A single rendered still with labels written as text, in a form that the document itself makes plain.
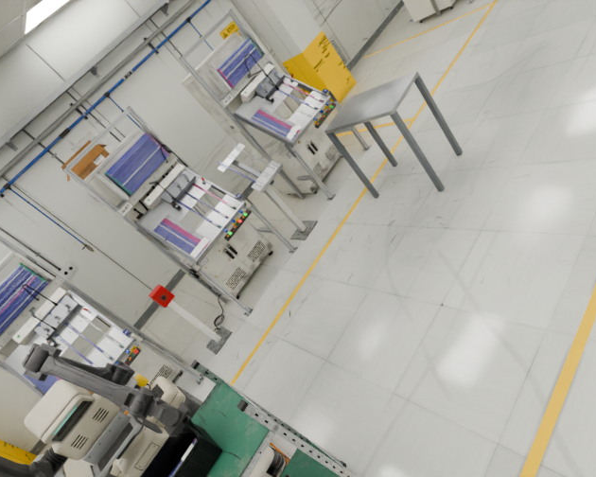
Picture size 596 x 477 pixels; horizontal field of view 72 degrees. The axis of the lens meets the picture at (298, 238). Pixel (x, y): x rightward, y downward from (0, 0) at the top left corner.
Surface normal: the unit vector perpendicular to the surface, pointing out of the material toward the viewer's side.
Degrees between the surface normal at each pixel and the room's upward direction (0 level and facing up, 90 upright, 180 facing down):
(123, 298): 90
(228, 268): 90
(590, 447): 0
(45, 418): 42
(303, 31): 90
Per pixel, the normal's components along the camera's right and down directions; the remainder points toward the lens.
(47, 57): 0.57, 0.06
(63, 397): -0.06, -0.44
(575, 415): -0.61, -0.64
